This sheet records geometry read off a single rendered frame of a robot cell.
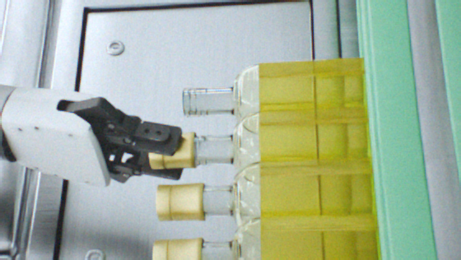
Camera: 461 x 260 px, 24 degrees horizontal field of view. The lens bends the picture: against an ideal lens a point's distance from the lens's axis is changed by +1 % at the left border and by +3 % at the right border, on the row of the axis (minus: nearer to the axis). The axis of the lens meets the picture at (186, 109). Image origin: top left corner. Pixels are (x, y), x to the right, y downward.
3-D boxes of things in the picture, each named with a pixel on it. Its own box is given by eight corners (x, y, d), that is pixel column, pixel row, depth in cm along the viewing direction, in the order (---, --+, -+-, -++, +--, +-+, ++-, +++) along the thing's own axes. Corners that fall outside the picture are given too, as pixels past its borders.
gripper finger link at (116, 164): (106, 183, 110) (144, 176, 106) (75, 157, 107) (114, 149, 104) (115, 160, 111) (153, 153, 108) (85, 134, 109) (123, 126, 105)
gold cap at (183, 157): (198, 145, 106) (154, 146, 107) (194, 124, 103) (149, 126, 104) (197, 175, 104) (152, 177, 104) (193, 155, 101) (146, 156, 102)
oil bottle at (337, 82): (453, 85, 108) (234, 95, 110) (458, 48, 104) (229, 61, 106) (459, 132, 105) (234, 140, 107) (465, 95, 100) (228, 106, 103)
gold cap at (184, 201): (202, 211, 98) (154, 212, 98) (206, 227, 101) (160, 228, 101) (202, 175, 99) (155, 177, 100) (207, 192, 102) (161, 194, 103)
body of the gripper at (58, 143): (5, 181, 110) (109, 201, 107) (-23, 123, 102) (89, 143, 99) (32, 122, 114) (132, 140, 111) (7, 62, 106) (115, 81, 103)
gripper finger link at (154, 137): (108, 146, 103) (174, 158, 101) (101, 127, 100) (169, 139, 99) (118, 119, 105) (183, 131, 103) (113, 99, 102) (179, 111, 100)
